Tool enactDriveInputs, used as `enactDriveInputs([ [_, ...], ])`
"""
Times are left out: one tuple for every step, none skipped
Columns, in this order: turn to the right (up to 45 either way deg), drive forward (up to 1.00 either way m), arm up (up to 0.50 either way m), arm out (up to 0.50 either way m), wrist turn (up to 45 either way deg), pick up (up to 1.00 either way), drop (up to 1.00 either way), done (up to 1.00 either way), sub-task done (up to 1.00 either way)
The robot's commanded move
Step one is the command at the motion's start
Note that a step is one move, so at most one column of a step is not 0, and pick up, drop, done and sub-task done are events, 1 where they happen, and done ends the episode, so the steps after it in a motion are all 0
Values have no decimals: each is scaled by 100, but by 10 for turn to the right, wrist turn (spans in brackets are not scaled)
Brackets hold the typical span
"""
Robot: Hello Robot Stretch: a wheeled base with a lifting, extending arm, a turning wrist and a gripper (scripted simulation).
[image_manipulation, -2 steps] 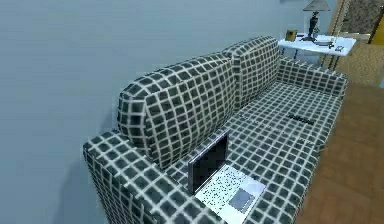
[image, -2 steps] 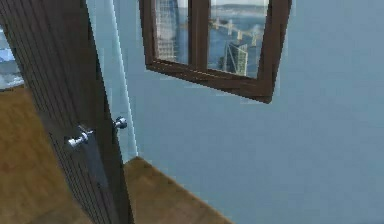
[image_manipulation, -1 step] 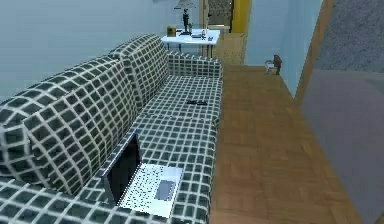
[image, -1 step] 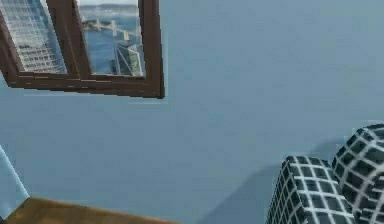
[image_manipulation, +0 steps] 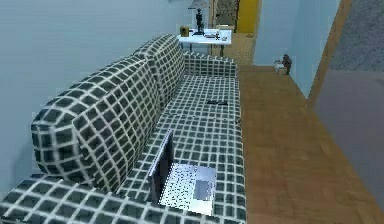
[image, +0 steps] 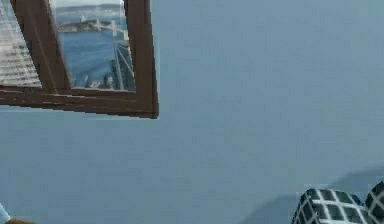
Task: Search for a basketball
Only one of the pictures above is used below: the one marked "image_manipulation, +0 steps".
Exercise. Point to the black white checked sofa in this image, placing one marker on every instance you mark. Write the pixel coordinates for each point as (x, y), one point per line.
(200, 133)

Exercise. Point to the black remote control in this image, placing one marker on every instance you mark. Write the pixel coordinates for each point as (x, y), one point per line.
(217, 102)

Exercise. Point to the silver open laptop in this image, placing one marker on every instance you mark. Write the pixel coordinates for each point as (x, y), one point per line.
(190, 186)

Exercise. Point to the white side table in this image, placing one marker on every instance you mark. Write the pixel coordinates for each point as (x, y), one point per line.
(206, 39)

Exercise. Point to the small brown box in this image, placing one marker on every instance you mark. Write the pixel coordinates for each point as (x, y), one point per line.
(184, 31)

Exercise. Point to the black table lamp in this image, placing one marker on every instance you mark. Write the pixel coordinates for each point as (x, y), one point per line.
(199, 20)

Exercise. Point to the small dark brown statue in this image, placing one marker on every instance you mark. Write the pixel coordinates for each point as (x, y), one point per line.
(286, 63)

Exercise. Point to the yellow room door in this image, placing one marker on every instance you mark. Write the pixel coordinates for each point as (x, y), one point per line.
(247, 15)

